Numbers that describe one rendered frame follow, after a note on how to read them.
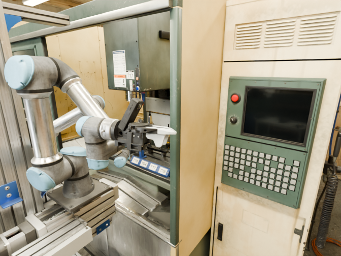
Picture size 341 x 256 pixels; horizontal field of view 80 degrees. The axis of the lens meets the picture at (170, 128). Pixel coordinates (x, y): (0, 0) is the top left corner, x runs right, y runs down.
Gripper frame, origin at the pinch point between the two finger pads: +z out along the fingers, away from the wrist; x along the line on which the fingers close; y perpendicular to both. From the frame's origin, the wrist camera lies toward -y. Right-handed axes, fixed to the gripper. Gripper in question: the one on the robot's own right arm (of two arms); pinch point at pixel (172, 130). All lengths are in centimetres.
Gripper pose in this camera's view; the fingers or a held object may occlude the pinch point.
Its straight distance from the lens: 62.2
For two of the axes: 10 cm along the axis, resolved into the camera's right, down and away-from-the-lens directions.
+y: -0.5, 9.9, 1.5
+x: -3.6, 1.3, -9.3
